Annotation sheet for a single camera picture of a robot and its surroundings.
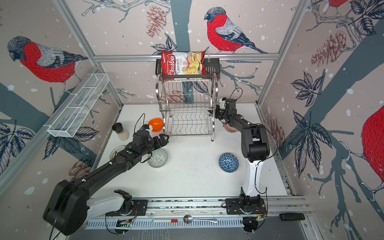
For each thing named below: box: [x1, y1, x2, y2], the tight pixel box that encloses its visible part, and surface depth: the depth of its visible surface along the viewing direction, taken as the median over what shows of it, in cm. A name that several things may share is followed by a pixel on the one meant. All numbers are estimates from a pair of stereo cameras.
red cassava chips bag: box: [161, 50, 207, 76], surface depth 90 cm
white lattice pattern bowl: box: [109, 145, 127, 160], surface depth 92 cm
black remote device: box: [279, 212, 306, 221], surface depth 70 cm
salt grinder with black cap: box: [112, 122, 130, 141], surface depth 95 cm
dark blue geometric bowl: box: [218, 153, 239, 173], surface depth 89 cm
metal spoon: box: [183, 214, 218, 224], surface depth 71 cm
